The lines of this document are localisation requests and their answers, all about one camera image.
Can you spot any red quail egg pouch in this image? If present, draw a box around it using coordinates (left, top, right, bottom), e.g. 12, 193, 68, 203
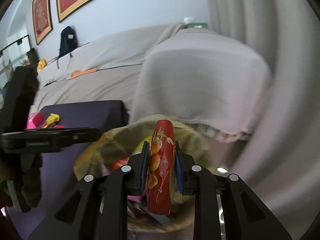
146, 119, 176, 216

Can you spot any yellow-green trash bag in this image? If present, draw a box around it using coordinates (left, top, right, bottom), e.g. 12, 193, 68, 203
73, 114, 213, 233

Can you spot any pink plastic box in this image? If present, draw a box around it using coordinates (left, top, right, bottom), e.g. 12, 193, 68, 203
27, 111, 44, 129

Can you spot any yellow red snack wrapper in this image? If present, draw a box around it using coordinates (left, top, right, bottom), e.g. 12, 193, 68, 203
41, 113, 60, 128

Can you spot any purple table mat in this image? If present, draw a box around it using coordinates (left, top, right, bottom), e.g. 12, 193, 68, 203
7, 100, 130, 240

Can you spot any grey curtain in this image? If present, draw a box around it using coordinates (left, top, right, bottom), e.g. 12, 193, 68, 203
208, 0, 319, 239

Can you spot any orange cloth on sofa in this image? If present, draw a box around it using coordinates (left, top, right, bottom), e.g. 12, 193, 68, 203
71, 68, 98, 79

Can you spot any yellow plush toy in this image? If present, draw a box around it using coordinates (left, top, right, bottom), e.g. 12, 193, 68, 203
36, 59, 48, 73

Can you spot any glass display cabinet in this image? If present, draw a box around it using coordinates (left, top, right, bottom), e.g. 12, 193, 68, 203
1, 35, 39, 93

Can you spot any dark blue backpack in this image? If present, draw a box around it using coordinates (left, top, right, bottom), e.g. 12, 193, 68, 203
59, 26, 78, 57

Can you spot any grey covered sofa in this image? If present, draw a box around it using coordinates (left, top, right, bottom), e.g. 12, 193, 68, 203
31, 23, 272, 142

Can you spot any red framed picture left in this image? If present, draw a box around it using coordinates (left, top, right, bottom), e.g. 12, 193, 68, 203
32, 0, 53, 45

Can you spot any green tissue box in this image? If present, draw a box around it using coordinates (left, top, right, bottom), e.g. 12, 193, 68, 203
186, 22, 208, 29

